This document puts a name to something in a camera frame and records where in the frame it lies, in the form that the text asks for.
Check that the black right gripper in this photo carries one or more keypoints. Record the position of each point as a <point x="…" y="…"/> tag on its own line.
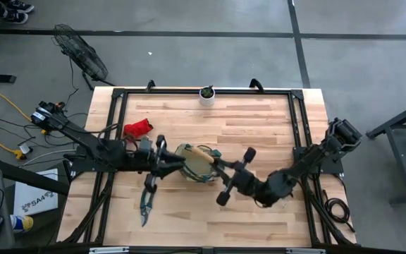
<point x="245" y="180"/>

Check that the black aluminium table frame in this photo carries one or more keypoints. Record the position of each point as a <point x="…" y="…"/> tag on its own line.
<point x="171" y="91"/>

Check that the yellow blue striped object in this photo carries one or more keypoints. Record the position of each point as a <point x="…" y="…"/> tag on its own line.
<point x="25" y="223"/>

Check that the black diagonal beam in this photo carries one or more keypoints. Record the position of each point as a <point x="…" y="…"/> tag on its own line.
<point x="26" y="175"/>

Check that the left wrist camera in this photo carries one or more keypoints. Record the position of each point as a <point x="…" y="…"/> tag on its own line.
<point x="146" y="144"/>

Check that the white SA4 printed box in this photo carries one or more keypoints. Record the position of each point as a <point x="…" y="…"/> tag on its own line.
<point x="35" y="194"/>

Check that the beige green gardening tote bag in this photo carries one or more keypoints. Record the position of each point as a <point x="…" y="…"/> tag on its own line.
<point x="197" y="167"/>

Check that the black floor fan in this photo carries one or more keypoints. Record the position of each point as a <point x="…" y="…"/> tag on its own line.
<point x="83" y="56"/>

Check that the person's shoe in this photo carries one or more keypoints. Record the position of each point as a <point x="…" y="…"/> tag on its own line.
<point x="16" y="17"/>
<point x="21" y="5"/>

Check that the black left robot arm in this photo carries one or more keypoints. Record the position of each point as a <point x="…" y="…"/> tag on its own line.
<point x="83" y="135"/>

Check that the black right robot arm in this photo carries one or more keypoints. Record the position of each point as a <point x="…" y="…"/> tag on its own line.
<point x="315" y="157"/>

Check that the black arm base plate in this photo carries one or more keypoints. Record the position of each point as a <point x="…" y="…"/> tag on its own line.
<point x="333" y="166"/>
<point x="79" y="166"/>

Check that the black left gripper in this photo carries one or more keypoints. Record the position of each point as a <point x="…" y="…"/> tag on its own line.
<point x="153" y="162"/>

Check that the black metal stand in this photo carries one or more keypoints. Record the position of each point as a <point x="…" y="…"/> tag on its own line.
<point x="397" y="120"/>

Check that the red gardening glove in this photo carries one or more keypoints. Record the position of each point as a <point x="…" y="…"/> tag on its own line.
<point x="137" y="128"/>

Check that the black frame clamp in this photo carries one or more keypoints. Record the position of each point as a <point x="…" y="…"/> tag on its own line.
<point x="149" y="84"/>
<point x="257" y="84"/>

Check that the succulent in white pot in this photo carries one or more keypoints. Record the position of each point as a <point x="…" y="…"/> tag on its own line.
<point x="207" y="100"/>

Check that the white power adapter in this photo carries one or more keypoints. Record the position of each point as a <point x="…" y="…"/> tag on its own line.
<point x="25" y="148"/>

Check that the silver metal bracket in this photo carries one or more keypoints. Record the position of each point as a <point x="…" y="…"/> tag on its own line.
<point x="109" y="250"/>
<point x="305" y="251"/>

